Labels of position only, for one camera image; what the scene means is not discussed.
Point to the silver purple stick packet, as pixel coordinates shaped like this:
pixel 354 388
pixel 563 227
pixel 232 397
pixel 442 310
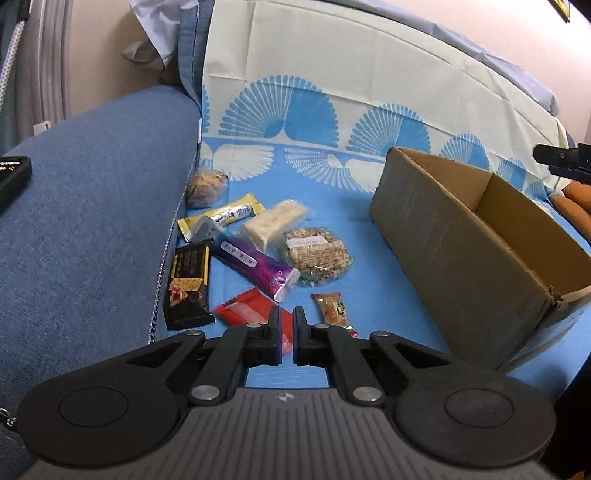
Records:
pixel 254 263

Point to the white wall socket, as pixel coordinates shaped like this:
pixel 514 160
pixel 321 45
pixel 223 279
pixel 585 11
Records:
pixel 41 127

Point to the blue denim pillow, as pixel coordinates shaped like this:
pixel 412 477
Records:
pixel 191 55

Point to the blue white fan print sheet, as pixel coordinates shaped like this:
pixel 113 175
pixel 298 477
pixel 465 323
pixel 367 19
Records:
pixel 323 194

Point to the red snack packet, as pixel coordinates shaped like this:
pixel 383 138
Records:
pixel 244 309

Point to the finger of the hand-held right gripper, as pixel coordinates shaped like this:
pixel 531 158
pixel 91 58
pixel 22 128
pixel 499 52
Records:
pixel 554 154
pixel 572 175

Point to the yellow chocolate bar wrapper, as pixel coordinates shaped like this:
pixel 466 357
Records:
pixel 231 214

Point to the light blue bedsheet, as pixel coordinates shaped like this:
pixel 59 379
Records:
pixel 498 60

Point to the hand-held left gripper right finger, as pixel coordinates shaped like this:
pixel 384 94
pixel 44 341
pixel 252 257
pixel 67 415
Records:
pixel 299 339

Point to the white cloth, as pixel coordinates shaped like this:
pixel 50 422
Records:
pixel 157 18

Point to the pale puffed rice bar packet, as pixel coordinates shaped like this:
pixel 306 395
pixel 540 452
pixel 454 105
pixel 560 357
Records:
pixel 272 224

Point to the clear packet of brown cookies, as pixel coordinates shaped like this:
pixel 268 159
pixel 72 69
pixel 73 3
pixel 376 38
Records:
pixel 205 188

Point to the small orange snack packet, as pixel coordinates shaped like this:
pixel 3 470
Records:
pixel 333 311

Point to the grey cloth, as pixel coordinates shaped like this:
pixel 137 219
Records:
pixel 143 54

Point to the round oat cake packet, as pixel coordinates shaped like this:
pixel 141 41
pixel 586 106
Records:
pixel 316 256

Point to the brown cardboard box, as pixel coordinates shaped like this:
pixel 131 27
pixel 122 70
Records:
pixel 438 240

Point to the dark picture frame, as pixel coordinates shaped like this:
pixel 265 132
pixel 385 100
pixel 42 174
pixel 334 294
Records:
pixel 562 9

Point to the orange rounded object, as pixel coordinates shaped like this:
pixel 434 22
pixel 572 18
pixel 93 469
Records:
pixel 575 201

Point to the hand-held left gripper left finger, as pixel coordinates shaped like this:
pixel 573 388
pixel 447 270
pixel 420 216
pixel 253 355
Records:
pixel 276 339

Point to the black chocolate bar packet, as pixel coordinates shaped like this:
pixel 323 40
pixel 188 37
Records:
pixel 187 286

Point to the black flat device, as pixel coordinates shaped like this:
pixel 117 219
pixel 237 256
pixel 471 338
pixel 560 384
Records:
pixel 11 180

